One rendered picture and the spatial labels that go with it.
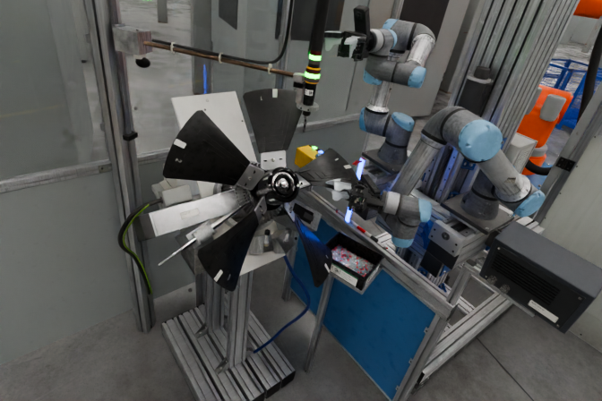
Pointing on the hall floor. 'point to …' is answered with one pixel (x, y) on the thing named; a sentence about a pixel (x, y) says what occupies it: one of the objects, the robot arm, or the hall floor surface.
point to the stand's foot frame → (219, 387)
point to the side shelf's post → (200, 288)
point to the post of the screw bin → (318, 322)
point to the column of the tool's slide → (105, 47)
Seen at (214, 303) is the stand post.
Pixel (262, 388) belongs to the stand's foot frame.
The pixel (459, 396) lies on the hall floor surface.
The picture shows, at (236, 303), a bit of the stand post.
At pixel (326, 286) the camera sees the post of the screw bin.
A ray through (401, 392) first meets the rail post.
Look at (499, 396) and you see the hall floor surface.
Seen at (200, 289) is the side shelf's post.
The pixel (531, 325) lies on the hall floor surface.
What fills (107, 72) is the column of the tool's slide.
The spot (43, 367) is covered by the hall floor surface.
